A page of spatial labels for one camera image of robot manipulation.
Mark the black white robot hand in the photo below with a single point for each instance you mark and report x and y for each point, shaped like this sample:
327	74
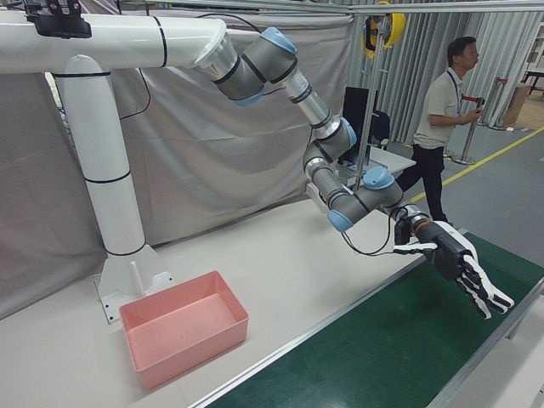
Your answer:
450	259

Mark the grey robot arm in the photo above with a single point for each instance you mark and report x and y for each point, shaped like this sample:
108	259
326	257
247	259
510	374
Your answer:
272	64

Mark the pink plastic basket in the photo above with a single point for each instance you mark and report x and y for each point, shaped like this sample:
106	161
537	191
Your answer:
183	327

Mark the green conveyor belt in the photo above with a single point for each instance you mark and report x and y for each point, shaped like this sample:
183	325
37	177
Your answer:
382	340

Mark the white desk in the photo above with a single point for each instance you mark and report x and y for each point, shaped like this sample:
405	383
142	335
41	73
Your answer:
391	163

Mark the man in beige polo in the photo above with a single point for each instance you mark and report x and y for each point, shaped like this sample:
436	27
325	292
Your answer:
438	115

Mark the dark office chair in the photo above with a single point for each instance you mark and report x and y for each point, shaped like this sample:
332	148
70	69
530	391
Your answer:
379	127

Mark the brown cardboard box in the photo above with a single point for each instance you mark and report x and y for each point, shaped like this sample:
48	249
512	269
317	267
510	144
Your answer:
516	106

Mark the black computer monitor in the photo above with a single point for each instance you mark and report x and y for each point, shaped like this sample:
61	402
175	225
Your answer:
353	115

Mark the black side table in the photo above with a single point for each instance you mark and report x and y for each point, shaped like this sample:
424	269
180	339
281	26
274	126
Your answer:
533	76

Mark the grey fabric curtain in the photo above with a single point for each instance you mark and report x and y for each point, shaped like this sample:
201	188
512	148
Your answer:
212	170

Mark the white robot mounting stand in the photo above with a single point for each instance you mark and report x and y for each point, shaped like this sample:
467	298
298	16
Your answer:
106	149

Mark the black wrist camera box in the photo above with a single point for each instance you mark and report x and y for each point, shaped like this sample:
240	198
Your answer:
404	231

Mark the chrome stanchion post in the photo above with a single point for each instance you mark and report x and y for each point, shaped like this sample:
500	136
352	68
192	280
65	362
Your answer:
498	106
469	136

